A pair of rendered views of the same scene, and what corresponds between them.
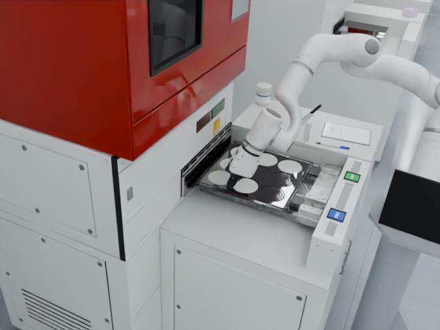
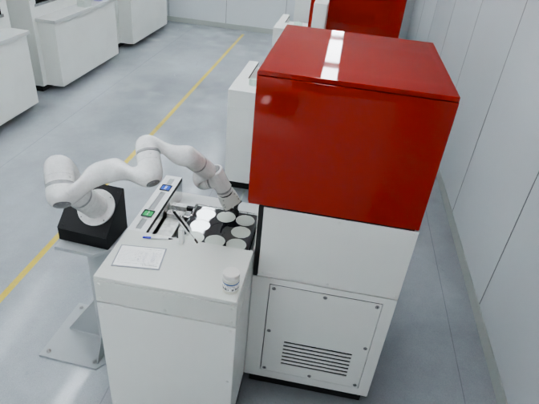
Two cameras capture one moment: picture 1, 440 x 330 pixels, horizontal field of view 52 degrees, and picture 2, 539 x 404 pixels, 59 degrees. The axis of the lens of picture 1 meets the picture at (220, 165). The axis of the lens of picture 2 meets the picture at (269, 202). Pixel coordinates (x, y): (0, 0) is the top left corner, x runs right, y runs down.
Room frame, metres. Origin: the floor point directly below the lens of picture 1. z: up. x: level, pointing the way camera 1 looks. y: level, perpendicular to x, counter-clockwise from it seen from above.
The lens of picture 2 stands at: (3.49, -0.50, 2.37)
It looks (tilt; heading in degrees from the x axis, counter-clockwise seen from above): 33 degrees down; 163
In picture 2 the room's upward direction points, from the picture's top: 6 degrees clockwise
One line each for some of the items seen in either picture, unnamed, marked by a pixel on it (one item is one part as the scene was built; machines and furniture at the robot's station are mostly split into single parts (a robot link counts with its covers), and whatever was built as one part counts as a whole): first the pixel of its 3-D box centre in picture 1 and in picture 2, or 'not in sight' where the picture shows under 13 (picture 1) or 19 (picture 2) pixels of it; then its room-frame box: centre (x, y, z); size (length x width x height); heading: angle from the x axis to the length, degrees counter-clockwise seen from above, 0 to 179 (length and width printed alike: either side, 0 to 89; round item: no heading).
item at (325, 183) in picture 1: (319, 195); (169, 227); (1.44, -0.40, 0.87); 0.36 x 0.08 x 0.03; 157
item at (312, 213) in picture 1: (310, 211); (179, 206); (1.30, -0.34, 0.89); 0.08 x 0.03 x 0.03; 67
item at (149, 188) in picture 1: (184, 153); (271, 196); (1.44, 0.13, 1.02); 0.82 x 0.03 x 0.40; 157
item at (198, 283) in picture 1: (273, 256); (196, 305); (1.56, -0.28, 0.41); 0.97 x 0.64 x 0.82; 157
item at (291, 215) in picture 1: (257, 205); not in sight; (1.40, -0.16, 0.84); 0.50 x 0.02 x 0.03; 67
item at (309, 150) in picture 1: (306, 138); (177, 275); (1.85, -0.39, 0.89); 0.62 x 0.35 x 0.14; 67
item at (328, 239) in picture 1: (341, 210); (157, 212); (1.33, -0.46, 0.89); 0.55 x 0.09 x 0.14; 157
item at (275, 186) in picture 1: (256, 172); (220, 228); (1.53, -0.15, 0.90); 0.34 x 0.34 x 0.01; 67
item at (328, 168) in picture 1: (331, 169); not in sight; (1.59, -0.46, 0.89); 0.08 x 0.03 x 0.03; 67
